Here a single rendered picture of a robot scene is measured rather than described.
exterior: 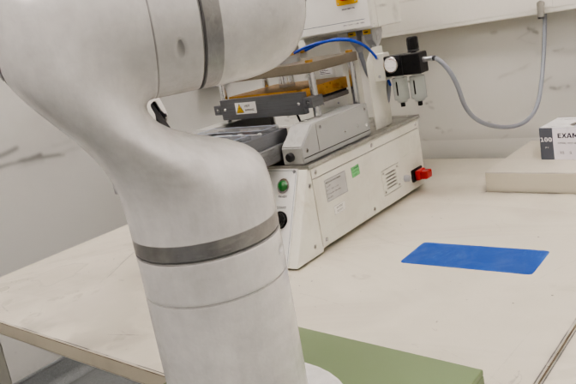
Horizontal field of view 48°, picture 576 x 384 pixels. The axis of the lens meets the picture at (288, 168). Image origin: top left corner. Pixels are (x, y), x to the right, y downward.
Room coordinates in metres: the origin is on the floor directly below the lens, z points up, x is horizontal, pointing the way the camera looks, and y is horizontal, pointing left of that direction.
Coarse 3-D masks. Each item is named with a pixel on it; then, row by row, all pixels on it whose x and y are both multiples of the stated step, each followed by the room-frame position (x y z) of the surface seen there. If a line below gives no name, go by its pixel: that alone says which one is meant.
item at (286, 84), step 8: (280, 80) 1.41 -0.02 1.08; (288, 80) 1.41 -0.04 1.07; (320, 80) 1.44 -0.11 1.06; (328, 80) 1.40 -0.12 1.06; (336, 80) 1.39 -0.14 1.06; (344, 80) 1.42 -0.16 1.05; (264, 88) 1.48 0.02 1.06; (272, 88) 1.44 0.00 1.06; (280, 88) 1.40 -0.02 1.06; (288, 88) 1.37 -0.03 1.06; (296, 88) 1.34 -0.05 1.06; (304, 88) 1.31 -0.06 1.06; (320, 88) 1.35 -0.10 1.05; (328, 88) 1.37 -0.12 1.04; (336, 88) 1.39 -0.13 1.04; (344, 88) 1.42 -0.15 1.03; (232, 96) 1.43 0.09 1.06; (240, 96) 1.40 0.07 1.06; (248, 96) 1.39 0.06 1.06; (328, 96) 1.37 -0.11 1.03; (336, 96) 1.39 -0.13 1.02
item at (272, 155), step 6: (282, 144) 1.22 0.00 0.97; (264, 150) 1.18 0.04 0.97; (270, 150) 1.19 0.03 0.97; (276, 150) 1.20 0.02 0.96; (264, 156) 1.17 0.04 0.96; (270, 156) 1.18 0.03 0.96; (276, 156) 1.20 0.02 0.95; (282, 156) 1.21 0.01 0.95; (270, 162) 1.18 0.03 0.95; (276, 162) 1.23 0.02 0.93
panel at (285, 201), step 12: (276, 180) 1.20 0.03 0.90; (288, 180) 1.18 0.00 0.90; (276, 192) 1.19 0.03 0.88; (288, 192) 1.17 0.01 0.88; (276, 204) 1.18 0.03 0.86; (288, 204) 1.17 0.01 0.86; (288, 216) 1.16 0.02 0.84; (288, 228) 1.15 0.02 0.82; (288, 240) 1.14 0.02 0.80; (288, 252) 1.13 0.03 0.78; (288, 264) 1.12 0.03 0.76
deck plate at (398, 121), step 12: (372, 120) 1.55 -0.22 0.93; (396, 120) 1.49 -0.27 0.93; (408, 120) 1.47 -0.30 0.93; (372, 132) 1.39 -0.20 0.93; (384, 132) 1.39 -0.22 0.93; (360, 144) 1.31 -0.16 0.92; (324, 156) 1.22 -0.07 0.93; (336, 156) 1.24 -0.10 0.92; (276, 168) 1.22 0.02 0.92; (288, 168) 1.20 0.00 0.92; (300, 168) 1.18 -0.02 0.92
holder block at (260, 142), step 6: (276, 132) 1.22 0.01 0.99; (282, 132) 1.24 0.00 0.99; (252, 138) 1.19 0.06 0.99; (258, 138) 1.18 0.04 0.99; (264, 138) 1.19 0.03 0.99; (270, 138) 1.21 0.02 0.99; (276, 138) 1.22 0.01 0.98; (282, 138) 1.23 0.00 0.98; (246, 144) 1.15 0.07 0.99; (252, 144) 1.17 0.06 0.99; (258, 144) 1.18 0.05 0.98; (264, 144) 1.19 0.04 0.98; (270, 144) 1.20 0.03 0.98; (276, 144) 1.22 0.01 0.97; (258, 150) 1.18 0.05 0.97
